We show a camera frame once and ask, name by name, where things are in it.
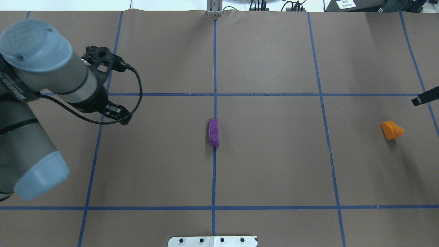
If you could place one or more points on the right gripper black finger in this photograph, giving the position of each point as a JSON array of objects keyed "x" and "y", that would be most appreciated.
[{"x": 426, "y": 97}]

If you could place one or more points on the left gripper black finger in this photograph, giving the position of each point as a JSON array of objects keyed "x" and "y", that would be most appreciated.
[{"x": 118, "y": 113}]

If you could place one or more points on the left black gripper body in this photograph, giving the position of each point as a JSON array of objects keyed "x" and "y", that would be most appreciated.
[{"x": 97, "y": 101}]

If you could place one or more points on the orange trapezoid block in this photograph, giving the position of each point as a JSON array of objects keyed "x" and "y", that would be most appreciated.
[{"x": 391, "y": 130}]

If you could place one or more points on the purple trapezoid block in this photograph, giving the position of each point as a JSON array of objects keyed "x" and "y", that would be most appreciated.
[{"x": 213, "y": 134}]

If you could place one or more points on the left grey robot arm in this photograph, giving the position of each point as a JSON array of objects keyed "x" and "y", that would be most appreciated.
[{"x": 37, "y": 62}]

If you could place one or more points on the brown paper table mat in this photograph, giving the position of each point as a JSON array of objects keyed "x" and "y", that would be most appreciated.
[{"x": 302, "y": 160}]

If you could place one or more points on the aluminium frame post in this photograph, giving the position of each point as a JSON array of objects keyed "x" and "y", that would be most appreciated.
[{"x": 214, "y": 8}]

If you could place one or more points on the white pedestal base plate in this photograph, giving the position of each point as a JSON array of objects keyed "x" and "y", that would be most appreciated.
[{"x": 213, "y": 241}]

